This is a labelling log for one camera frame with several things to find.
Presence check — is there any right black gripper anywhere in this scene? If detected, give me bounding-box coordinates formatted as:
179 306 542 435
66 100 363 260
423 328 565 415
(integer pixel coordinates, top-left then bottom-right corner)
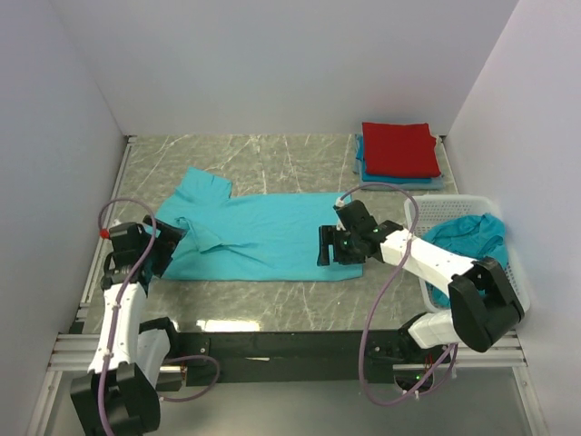
317 225 367 266

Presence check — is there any light blue t-shirt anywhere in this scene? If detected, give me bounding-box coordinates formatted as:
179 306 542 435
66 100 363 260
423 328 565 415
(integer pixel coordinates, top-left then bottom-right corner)
155 168 363 282

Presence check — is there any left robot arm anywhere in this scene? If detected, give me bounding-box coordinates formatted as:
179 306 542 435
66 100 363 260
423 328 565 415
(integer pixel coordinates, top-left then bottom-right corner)
70 216 185 435

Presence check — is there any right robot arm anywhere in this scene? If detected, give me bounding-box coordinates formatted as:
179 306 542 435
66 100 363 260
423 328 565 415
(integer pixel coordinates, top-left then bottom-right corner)
317 200 526 362

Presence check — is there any red folded t-shirt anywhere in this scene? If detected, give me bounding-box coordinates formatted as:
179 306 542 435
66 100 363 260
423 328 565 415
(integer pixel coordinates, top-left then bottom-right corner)
362 122 441 179

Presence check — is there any white plastic basket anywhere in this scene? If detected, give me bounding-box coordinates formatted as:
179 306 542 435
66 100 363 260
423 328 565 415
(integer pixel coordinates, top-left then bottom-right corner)
404 194 530 310

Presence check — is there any grey-blue folded t-shirt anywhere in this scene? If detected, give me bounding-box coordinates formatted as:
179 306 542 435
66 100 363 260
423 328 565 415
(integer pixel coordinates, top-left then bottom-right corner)
353 161 444 191

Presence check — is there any black base beam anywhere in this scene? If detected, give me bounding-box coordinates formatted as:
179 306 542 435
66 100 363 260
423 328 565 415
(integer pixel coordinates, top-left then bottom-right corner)
170 330 445 387

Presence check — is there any teal t-shirt in basket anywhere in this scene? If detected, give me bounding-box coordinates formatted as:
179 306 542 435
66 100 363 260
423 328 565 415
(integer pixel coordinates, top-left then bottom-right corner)
421 213 508 305

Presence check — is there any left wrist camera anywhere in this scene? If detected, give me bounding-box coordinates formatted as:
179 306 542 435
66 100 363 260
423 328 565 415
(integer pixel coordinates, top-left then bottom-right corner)
99 220 121 240

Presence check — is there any aluminium rail frame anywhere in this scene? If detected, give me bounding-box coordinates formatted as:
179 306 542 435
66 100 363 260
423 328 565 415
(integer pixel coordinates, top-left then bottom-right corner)
47 135 530 373

